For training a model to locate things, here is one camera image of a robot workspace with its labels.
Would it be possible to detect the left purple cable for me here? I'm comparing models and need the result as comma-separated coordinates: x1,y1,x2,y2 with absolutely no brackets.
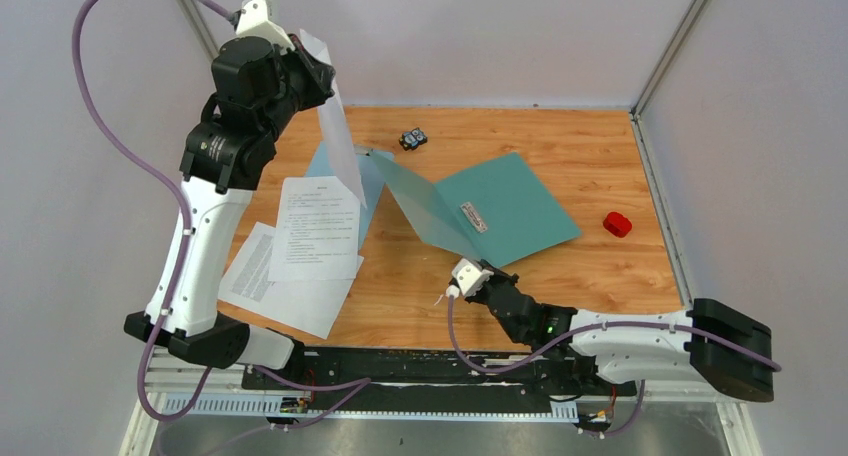
71,0,240,424

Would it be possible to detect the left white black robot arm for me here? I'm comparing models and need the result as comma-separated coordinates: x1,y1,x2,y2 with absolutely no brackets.
123,35,335,389

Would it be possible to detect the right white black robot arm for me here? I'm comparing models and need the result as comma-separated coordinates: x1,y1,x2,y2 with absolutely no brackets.
460,268,778,403

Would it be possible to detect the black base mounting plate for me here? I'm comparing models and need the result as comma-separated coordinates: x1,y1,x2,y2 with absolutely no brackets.
281,346,637,415

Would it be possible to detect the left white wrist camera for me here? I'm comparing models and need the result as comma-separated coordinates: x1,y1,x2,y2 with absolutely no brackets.
235,0,295,50

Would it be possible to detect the green file folder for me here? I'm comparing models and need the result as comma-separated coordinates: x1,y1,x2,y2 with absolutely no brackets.
370,152,581,267

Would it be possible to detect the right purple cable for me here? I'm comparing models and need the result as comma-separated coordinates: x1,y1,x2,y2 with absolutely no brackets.
447,287,783,377

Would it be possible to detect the purple cable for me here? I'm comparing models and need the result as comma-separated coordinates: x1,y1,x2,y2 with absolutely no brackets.
71,0,240,424
447,287,783,377

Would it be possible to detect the aluminium frame rail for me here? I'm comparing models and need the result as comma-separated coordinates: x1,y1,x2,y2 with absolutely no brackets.
135,346,747,424

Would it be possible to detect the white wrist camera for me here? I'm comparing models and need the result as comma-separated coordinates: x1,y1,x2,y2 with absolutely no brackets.
235,0,295,50
446,258,494,299

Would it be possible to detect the printed text paper sheet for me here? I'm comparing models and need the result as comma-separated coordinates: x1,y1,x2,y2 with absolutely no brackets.
298,27,369,210

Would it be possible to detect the light blue clipboard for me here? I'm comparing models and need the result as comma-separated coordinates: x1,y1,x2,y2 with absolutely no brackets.
304,142,394,249

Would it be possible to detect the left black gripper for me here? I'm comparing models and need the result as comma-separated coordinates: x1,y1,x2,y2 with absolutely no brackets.
259,33,337,140

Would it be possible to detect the upper left paper sheet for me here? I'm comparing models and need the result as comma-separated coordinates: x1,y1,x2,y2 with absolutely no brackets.
269,176,360,282

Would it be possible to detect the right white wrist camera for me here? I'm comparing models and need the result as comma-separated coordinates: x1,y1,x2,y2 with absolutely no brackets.
446,258,494,299

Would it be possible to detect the small red object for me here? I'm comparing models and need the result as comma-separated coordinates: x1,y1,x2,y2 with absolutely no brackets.
602,211,633,238

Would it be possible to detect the lower left paper sheet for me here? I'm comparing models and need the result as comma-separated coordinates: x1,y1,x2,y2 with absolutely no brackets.
218,223,353,339

